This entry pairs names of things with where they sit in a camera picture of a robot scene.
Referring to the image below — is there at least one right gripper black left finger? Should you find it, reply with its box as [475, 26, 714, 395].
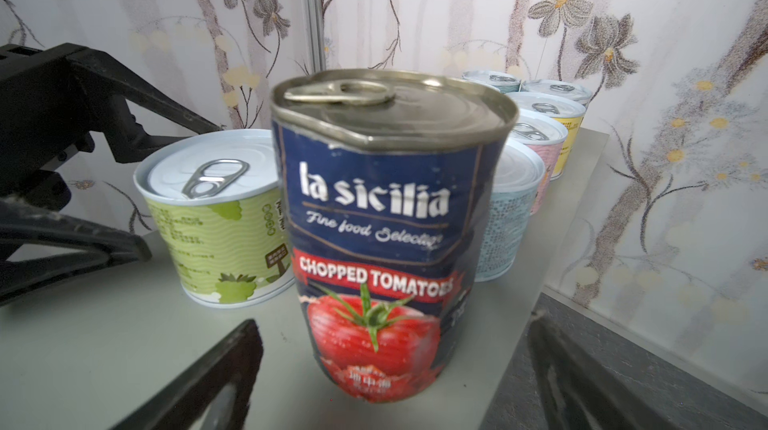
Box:
[115, 319, 264, 429]

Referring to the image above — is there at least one green label can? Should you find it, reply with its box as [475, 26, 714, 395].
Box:
[133, 129, 294, 309]

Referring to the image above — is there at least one grey metal cabinet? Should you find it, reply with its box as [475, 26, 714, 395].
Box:
[1, 129, 608, 429]

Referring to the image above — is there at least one pink can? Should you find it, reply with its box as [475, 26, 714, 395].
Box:
[510, 108, 568, 214]

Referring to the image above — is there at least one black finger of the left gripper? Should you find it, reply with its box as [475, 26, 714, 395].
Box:
[1, 197, 152, 305]
[1, 43, 220, 190]

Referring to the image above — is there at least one dark tin can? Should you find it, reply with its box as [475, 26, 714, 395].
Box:
[270, 69, 519, 403]

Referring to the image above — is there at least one teal coconut can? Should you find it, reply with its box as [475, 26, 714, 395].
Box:
[520, 79, 594, 107]
[462, 70, 521, 94]

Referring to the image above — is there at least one yellow label can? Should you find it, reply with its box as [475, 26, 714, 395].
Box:
[507, 92, 586, 180]

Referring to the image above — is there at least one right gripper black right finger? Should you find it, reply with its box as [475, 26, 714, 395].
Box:
[526, 311, 674, 429]

